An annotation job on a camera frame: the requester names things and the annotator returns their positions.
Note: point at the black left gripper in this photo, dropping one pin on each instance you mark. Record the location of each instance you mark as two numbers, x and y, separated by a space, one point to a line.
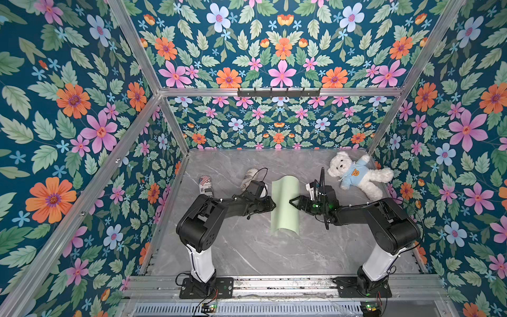
259 202

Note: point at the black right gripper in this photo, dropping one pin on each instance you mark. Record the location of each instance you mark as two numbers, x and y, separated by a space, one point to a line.
310 203

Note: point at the light green rectangular paper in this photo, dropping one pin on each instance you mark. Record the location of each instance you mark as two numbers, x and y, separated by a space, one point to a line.
285 216

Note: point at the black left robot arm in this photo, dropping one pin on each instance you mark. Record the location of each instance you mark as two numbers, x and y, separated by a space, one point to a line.
200 226

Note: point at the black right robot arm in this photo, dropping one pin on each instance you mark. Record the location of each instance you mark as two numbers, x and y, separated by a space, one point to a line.
392 228

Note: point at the white teddy bear blue hoodie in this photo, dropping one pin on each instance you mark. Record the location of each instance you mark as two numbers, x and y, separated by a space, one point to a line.
358 174

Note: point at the striped drink can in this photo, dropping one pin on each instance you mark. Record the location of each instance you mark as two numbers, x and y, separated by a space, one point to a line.
206 186

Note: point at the left circuit board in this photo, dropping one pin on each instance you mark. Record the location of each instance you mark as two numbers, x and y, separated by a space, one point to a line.
208 308

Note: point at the circuit board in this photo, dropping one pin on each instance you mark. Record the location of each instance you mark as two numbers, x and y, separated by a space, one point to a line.
208 308
370 309

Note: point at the right circuit board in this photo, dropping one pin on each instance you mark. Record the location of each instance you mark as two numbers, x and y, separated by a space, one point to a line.
370 309

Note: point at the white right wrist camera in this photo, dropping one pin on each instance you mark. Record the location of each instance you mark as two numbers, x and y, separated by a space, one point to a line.
313 189

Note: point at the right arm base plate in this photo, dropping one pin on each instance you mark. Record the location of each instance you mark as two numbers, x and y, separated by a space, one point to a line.
362 287

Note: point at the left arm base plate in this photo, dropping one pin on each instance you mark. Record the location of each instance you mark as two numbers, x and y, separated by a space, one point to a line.
206 287

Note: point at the black hook rail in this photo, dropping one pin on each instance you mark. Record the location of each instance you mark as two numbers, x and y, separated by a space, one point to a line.
278 92

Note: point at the aluminium front rail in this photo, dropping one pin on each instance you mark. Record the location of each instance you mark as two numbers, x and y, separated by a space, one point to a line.
400 287

